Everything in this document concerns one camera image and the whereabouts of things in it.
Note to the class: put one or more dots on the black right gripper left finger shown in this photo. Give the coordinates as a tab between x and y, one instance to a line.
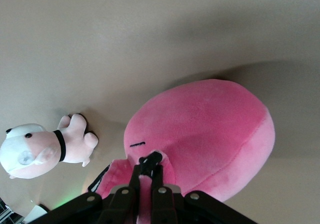
122	204

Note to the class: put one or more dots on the pale pink plush dog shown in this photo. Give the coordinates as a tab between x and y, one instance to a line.
72	144

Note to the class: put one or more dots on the round hot pink plush toy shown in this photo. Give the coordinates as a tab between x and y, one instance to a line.
200	124

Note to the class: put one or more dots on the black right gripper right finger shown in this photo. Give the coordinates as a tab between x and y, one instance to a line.
165	206

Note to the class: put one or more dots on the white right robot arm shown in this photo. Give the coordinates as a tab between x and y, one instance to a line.
37	215

